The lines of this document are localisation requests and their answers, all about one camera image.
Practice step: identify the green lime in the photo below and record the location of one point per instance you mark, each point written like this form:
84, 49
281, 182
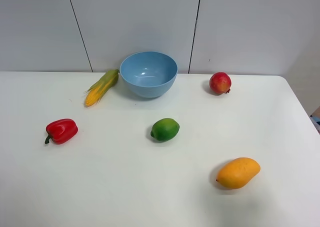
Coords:
164, 129

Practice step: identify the red pomegranate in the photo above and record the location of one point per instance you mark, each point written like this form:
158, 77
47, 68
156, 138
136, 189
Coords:
220, 83

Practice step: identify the light blue plastic bowl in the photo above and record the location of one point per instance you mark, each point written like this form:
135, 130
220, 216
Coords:
148, 74

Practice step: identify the yellow corn cob with husk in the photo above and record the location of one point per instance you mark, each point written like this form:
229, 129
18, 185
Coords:
99, 89

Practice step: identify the orange yellow mango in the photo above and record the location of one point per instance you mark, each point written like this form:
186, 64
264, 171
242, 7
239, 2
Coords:
237, 173

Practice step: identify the red bell pepper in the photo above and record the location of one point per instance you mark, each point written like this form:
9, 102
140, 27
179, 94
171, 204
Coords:
60, 131

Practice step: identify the blue object at table edge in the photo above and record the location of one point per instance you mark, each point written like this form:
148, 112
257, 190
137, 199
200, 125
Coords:
315, 118

